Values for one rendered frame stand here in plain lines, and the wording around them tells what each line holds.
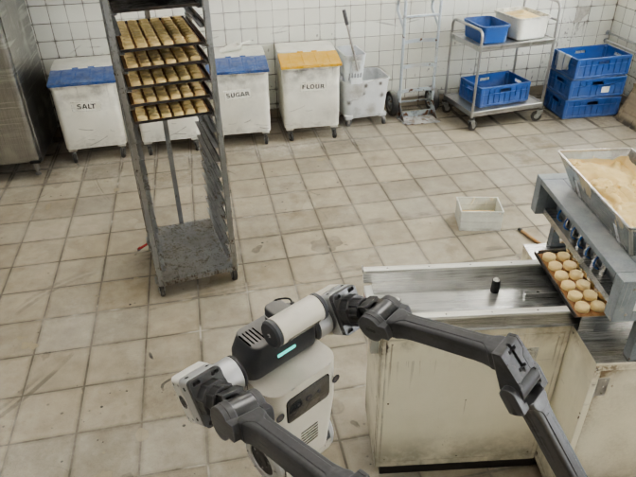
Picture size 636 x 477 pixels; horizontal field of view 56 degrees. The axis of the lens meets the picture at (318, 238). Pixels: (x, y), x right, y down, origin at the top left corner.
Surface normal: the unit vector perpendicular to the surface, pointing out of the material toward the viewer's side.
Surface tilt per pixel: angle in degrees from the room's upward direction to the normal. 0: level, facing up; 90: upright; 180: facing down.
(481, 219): 90
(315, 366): 0
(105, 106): 92
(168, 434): 0
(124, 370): 0
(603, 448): 90
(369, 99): 96
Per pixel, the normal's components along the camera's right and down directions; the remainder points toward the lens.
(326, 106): 0.18, 0.59
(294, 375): -0.01, -0.84
